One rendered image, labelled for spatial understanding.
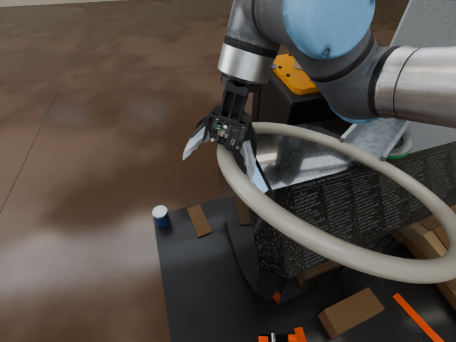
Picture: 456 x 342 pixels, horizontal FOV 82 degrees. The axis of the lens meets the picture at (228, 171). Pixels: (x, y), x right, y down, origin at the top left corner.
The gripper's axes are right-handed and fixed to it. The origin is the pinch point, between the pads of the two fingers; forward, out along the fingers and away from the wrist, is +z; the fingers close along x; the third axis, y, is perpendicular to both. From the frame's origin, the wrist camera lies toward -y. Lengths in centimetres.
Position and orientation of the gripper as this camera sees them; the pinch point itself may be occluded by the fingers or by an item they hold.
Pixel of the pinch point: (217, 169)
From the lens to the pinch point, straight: 56.8
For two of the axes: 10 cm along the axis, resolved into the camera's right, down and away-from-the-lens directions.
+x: 9.5, 3.0, -0.2
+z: -2.6, 8.4, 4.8
